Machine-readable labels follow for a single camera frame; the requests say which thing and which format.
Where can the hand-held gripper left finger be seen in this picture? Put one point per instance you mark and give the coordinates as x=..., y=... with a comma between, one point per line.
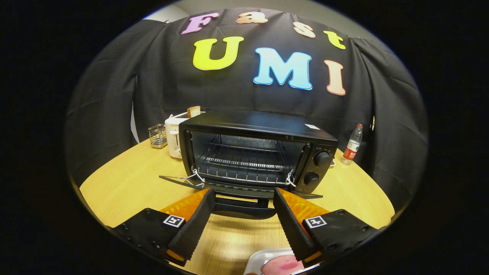
x=196, y=225

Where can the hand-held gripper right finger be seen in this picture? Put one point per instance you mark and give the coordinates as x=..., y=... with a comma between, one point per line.
x=292, y=229

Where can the pink round ham slice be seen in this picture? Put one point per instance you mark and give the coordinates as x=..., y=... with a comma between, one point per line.
x=279, y=266

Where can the white square plate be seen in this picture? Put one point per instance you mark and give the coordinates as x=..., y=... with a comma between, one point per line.
x=256, y=261

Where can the black toaster oven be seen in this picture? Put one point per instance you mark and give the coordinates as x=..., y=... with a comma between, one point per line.
x=248, y=123

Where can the white pop-up toaster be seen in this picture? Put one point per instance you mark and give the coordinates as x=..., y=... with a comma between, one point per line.
x=174, y=133

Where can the plastic bottle red label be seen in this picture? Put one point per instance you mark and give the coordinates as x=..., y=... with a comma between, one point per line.
x=351, y=149

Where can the brown bread slice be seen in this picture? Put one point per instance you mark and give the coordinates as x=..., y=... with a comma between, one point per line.
x=193, y=111

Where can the black backdrop cloth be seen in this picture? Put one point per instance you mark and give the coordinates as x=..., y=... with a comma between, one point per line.
x=382, y=114

